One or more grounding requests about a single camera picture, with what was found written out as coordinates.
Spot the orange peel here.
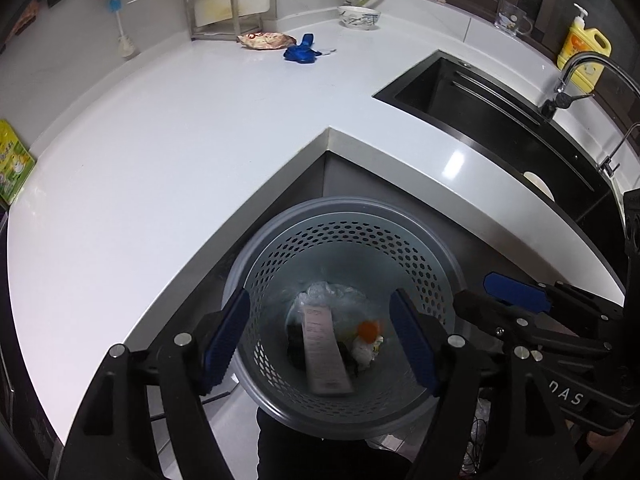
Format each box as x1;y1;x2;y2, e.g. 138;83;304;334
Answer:
357;321;381;344

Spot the clear plastic bag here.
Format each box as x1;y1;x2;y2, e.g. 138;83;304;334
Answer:
288;282;371;330

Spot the pink paper box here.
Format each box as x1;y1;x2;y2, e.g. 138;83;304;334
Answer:
302;306;352;396

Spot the blue strap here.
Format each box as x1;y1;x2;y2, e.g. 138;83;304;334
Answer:
282;32;324;65

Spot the red patterned snack wrapper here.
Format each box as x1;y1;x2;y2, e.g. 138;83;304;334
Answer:
236;32;296;51

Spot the white paper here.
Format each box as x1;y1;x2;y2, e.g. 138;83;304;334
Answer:
350;335;384;370

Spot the black cloth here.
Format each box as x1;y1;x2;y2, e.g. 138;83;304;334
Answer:
286;324;359;376

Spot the grey perforated trash bin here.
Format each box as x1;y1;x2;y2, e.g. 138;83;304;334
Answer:
224;196;465;439

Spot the black kitchen sink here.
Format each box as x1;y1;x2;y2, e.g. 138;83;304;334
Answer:
372;49;632;241

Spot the chrome kitchen faucet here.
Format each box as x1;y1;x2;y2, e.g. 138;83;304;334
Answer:
538;51;640;122

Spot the person's right hand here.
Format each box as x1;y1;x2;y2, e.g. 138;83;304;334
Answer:
587;420;639;479

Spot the white bowl in sink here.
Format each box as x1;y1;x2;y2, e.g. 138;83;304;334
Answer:
523;171;554;202

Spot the small chrome faucet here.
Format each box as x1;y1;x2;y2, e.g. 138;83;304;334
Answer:
598;122;640;177

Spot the yellow dish soap bottle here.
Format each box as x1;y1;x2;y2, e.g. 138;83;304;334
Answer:
556;3;612;93

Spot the yellow green seasoning pouch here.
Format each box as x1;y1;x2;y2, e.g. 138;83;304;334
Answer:
0;119;36;205

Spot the clear glass mug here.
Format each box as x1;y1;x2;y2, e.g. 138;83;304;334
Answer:
494;0;534;37

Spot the steel cutting board rack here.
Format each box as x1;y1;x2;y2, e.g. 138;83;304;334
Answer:
183;0;262;42

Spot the white bottle brush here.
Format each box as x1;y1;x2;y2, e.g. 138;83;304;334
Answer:
107;0;138;60

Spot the patterned ceramic bowl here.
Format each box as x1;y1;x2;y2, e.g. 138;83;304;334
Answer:
337;6;381;30

